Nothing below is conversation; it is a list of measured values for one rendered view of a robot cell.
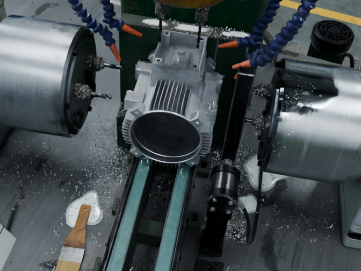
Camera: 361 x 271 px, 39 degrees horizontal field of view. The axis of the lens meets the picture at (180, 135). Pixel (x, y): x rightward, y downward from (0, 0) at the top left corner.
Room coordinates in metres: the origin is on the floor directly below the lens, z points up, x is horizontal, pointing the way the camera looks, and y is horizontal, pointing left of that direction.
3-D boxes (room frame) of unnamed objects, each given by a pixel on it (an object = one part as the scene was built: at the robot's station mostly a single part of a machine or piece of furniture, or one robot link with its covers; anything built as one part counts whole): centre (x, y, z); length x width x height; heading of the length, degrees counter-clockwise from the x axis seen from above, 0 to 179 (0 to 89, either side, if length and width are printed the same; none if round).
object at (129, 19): (0.97, 0.01, 0.97); 0.30 x 0.11 x 0.34; 85
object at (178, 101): (0.82, 0.02, 1.02); 0.20 x 0.19 x 0.19; 175
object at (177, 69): (0.86, 0.02, 1.11); 0.12 x 0.11 x 0.07; 175
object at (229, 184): (0.78, -0.15, 0.92); 0.45 x 0.13 x 0.24; 175
